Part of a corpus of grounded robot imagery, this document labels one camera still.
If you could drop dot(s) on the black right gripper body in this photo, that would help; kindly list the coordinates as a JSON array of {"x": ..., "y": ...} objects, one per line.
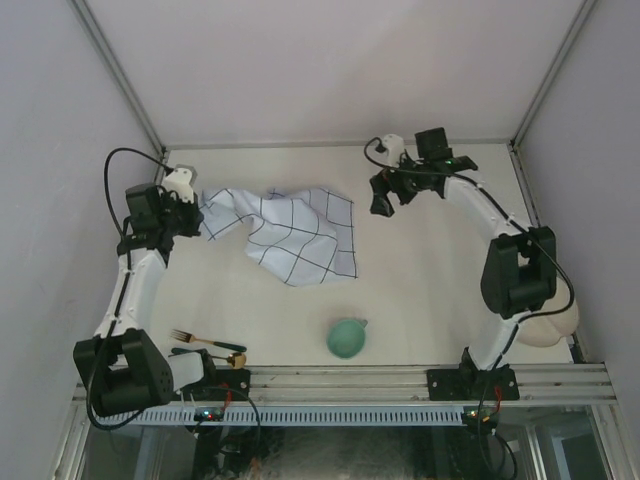
[{"x": 419, "y": 180}]

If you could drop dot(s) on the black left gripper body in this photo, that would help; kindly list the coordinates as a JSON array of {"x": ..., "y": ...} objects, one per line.
[{"x": 179, "y": 216}]

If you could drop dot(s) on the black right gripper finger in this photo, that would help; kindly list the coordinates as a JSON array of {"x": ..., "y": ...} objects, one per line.
[
  {"x": 404, "y": 190},
  {"x": 381, "y": 204}
]

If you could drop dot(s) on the white black-grid tablecloth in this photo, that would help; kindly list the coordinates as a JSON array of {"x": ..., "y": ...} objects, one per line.
[{"x": 303, "y": 238}]

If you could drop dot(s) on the gold fork green handle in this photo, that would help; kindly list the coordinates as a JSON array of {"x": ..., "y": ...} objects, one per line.
[{"x": 188, "y": 338}]

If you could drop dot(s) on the gold spoon green handle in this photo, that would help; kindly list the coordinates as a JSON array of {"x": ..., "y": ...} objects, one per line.
[{"x": 235, "y": 360}]

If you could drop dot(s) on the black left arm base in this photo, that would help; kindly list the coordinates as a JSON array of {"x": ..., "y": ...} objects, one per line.
[{"x": 217, "y": 387}]

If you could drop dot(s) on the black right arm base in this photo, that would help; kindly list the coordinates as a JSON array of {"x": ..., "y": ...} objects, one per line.
[{"x": 455, "y": 384}]

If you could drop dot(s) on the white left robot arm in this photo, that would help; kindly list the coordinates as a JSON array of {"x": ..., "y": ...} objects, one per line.
[{"x": 121, "y": 368}]

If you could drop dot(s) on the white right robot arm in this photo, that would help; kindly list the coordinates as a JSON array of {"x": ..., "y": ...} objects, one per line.
[{"x": 519, "y": 273}]

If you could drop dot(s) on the cream divided plate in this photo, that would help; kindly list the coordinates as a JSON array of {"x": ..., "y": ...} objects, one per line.
[{"x": 549, "y": 330}]

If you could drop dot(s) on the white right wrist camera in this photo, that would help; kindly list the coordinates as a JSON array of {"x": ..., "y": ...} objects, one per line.
[{"x": 393, "y": 146}]

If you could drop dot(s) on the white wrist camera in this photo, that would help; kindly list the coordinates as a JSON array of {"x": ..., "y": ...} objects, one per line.
[
  {"x": 393, "y": 146},
  {"x": 180, "y": 181}
]

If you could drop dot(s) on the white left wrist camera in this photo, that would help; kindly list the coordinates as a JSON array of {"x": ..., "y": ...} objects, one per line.
[{"x": 180, "y": 181}]

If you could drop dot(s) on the blue slotted cable duct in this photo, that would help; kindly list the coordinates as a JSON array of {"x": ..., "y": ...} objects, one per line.
[{"x": 303, "y": 416}]

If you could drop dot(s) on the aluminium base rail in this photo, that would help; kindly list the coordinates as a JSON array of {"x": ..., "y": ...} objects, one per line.
[{"x": 546, "y": 384}]

